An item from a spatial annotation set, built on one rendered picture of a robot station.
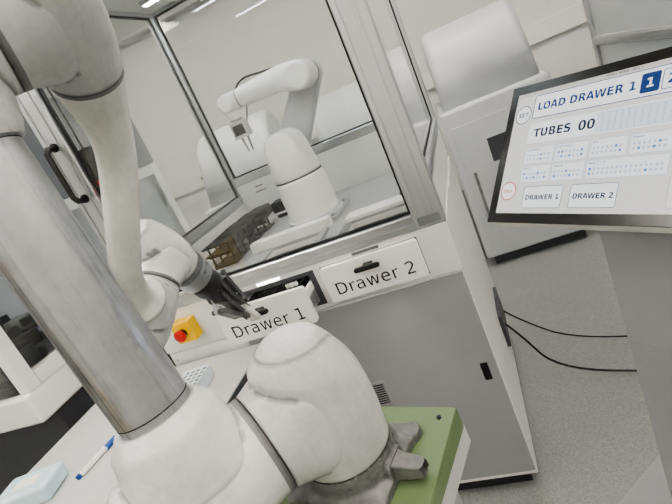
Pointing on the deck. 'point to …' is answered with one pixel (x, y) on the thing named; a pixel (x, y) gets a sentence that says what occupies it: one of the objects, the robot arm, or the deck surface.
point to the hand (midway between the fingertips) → (248, 312)
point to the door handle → (62, 175)
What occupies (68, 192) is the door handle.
